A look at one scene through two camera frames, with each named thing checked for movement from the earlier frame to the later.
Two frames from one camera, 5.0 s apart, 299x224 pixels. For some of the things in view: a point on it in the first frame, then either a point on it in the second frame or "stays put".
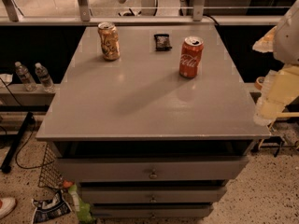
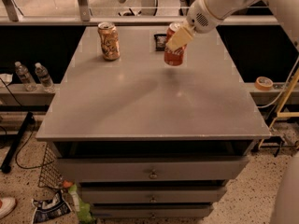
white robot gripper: [287, 38] to [198, 19]
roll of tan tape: [259, 81] stays put
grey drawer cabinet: [151, 121] stays put
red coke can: [192, 52] to [174, 57]
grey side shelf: [17, 95] stays put
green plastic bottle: [82, 208] stays put
